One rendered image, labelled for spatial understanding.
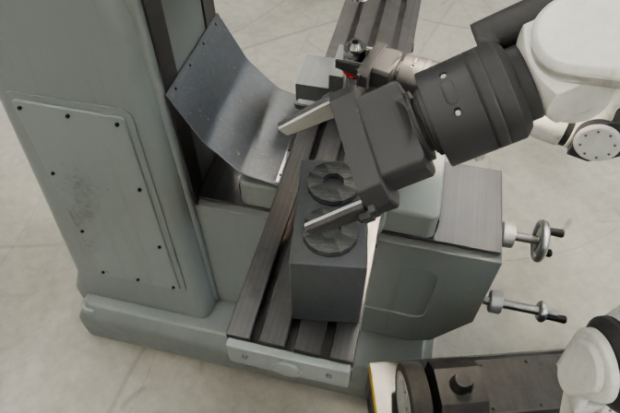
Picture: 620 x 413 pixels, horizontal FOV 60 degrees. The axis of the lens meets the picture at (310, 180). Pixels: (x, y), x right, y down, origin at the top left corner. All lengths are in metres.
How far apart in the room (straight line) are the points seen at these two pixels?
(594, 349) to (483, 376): 0.48
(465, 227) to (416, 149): 0.95
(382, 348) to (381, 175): 1.36
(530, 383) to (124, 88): 1.10
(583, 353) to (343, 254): 0.40
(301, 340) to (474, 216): 0.64
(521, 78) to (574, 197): 2.17
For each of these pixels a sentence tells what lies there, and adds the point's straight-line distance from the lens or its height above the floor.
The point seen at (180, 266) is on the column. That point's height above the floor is 0.48.
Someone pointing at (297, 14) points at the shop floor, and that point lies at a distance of 3.45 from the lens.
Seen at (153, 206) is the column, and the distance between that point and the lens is 1.42.
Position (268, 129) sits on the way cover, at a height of 0.88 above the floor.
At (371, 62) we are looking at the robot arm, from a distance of 1.12.
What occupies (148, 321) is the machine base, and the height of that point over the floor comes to 0.18.
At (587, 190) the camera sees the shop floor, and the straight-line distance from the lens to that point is 2.67.
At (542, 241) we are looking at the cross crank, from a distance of 1.51.
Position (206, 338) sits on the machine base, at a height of 0.17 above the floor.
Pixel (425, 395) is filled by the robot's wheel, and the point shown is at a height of 0.60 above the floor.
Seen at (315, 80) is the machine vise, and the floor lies 1.00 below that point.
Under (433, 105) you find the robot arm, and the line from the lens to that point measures 0.45.
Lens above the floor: 1.83
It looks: 49 degrees down
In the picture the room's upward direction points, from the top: straight up
